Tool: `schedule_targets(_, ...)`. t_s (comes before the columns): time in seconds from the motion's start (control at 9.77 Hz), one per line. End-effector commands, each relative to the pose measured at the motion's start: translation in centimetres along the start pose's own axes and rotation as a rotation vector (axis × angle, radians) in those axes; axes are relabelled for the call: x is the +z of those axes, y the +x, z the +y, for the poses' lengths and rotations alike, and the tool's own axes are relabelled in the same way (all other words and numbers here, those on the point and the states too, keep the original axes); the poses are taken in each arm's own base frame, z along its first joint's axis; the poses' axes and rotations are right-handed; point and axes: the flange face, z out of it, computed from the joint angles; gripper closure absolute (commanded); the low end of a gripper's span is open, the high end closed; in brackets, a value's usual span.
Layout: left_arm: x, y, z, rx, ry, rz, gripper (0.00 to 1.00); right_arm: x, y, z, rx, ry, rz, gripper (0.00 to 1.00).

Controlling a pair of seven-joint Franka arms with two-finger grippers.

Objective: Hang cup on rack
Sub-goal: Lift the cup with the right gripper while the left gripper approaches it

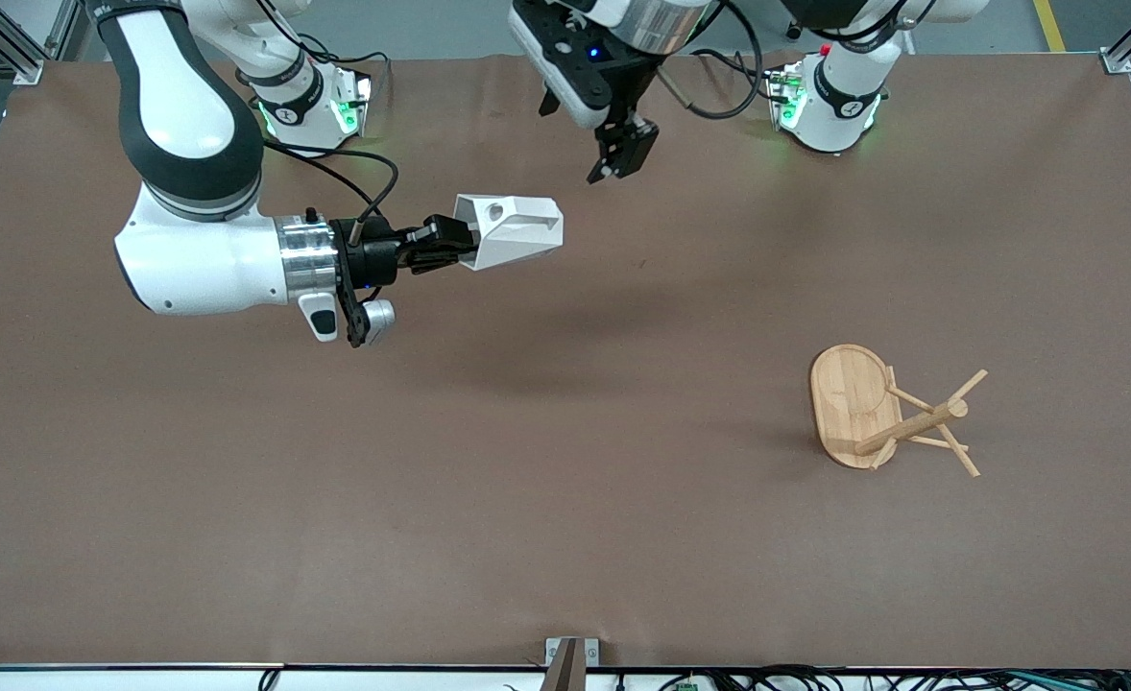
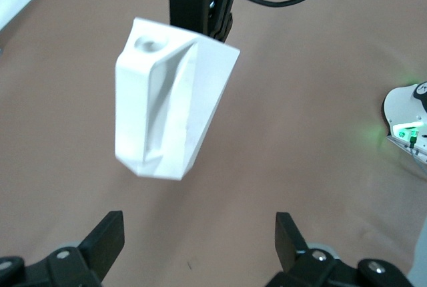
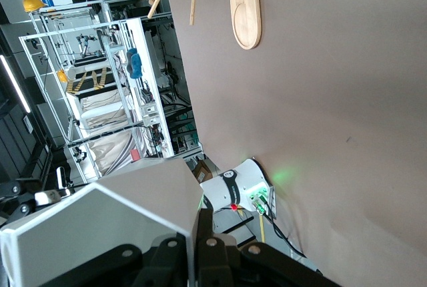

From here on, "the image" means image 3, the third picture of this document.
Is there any white shelving frame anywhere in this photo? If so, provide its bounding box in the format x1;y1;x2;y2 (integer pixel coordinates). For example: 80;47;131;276
19;18;175;181

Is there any black left base cable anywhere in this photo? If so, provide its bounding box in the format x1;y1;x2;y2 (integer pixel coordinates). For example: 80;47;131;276
255;195;308;258

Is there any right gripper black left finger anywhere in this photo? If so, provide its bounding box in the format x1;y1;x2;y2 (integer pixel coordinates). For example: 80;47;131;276
43;235;195;287

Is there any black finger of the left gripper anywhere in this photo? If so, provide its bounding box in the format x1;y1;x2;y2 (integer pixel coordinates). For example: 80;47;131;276
0;199;38;228
0;180;71;206

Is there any white ceiling light strip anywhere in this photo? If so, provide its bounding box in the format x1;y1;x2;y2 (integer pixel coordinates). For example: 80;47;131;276
0;54;32;114

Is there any brown table cover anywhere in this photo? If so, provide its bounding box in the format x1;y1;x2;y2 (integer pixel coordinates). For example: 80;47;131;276
165;0;427;287

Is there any wooden cup rack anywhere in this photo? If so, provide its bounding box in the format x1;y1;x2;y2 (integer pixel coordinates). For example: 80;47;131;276
135;0;262;51

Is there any blue padded item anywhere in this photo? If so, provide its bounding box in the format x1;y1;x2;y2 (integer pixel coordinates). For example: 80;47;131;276
125;47;143;79

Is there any white black camera device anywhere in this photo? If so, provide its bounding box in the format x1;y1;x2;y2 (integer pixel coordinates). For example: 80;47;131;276
55;166;68;189

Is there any white hexagonal cup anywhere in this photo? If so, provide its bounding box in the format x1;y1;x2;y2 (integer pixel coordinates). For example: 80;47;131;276
0;157;205;287

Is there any cardboard box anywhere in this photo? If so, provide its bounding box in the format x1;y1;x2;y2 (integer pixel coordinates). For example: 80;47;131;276
192;161;214;184

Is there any black cabinet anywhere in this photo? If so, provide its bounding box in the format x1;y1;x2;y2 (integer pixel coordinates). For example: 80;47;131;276
0;99;54;183

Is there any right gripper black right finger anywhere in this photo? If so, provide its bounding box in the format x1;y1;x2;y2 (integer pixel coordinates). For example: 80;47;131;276
196;208;341;287

